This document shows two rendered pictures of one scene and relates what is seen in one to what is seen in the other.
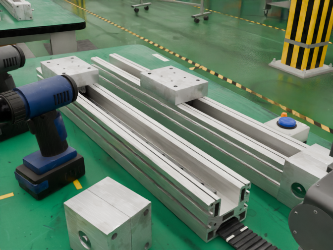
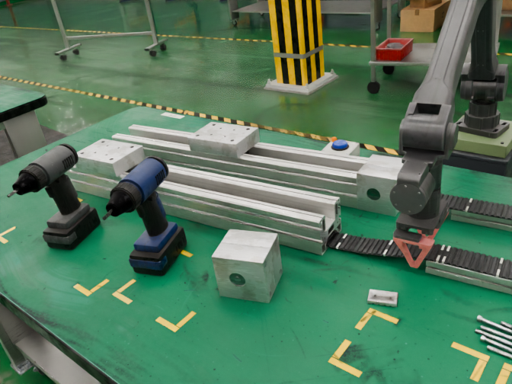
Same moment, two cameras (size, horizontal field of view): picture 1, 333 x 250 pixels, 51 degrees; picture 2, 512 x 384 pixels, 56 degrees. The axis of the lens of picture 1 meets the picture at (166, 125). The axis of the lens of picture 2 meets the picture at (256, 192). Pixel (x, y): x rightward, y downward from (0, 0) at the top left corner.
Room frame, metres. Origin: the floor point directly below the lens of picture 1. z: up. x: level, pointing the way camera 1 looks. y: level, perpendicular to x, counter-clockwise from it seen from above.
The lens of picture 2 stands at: (-0.30, 0.26, 1.40)
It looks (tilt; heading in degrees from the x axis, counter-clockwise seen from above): 30 degrees down; 344
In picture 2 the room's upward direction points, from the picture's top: 9 degrees counter-clockwise
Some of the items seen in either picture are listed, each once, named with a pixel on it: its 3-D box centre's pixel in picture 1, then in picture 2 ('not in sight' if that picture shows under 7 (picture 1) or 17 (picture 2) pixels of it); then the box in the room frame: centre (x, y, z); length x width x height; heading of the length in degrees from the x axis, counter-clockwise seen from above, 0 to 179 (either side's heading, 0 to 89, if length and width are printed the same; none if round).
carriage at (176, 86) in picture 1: (172, 88); (224, 143); (0.89, -0.02, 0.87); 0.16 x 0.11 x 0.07; 37
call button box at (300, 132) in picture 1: (282, 136); (339, 158); (0.74, -0.28, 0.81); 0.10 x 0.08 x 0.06; 127
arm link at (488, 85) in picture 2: not in sight; (485, 90); (0.66, -0.67, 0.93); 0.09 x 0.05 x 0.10; 128
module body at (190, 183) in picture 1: (112, 123); (184, 193); (0.77, 0.13, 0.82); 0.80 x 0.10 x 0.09; 37
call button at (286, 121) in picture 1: (286, 123); (340, 145); (0.75, -0.29, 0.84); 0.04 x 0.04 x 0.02
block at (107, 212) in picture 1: (115, 221); (251, 260); (0.42, 0.08, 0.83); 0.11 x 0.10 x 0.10; 140
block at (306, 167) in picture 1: (320, 180); (385, 182); (0.54, -0.30, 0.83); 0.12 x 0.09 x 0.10; 127
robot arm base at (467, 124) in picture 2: not in sight; (481, 114); (0.67, -0.68, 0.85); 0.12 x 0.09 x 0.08; 22
